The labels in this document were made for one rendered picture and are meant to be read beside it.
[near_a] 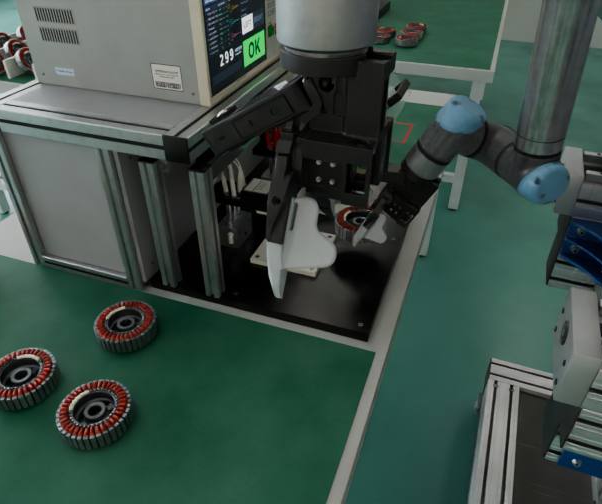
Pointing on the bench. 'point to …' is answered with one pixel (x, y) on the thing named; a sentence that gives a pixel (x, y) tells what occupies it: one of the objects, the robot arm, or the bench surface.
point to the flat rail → (226, 159)
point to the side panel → (69, 206)
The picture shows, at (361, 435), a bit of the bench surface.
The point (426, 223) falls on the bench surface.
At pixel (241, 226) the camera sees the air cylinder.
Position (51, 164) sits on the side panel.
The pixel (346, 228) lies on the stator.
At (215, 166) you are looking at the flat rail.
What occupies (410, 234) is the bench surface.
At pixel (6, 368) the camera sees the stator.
